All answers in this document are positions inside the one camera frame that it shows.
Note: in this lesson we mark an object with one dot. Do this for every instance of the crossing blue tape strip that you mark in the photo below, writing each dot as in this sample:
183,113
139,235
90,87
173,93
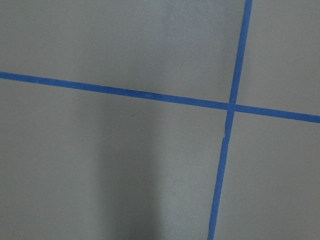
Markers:
230,112

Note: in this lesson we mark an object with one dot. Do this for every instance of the long blue tape strip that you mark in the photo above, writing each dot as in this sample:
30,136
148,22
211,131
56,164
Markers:
160,97

